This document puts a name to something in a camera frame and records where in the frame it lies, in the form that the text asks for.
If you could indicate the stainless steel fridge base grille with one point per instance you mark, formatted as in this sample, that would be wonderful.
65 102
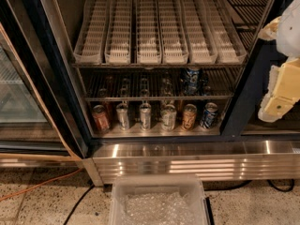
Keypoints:
211 161

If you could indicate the clear plastic bin with ice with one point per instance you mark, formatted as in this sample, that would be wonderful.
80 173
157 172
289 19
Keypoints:
158 200

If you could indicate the silver green can bottom shelf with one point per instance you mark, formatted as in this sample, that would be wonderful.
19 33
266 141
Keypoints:
168 115

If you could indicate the blue pepsi can shelf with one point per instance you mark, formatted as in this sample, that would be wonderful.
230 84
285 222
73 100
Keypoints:
209 115
190 81

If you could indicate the middle wire shelf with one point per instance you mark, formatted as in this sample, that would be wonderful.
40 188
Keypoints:
156 84

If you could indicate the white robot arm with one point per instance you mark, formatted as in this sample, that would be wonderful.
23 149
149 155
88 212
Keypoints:
288 40

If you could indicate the open glass fridge door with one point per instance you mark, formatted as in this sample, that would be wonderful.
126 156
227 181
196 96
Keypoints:
40 113

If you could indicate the dark fridge centre pillar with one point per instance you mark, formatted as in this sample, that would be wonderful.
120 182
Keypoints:
253 82

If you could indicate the blue pepsi can bottom shelf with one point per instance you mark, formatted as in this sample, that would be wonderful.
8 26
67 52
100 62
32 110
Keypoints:
209 115

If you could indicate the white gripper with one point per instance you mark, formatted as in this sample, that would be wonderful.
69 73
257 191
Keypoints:
291 32

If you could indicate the orange-red can bottom shelf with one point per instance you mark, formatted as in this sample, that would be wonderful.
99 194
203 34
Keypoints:
101 118

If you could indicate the orange brown can bottom shelf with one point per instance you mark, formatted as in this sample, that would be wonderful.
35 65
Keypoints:
189 116

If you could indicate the white can glide tray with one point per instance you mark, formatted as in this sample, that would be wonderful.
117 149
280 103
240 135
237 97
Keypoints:
202 48
147 32
173 41
90 43
118 41
230 49

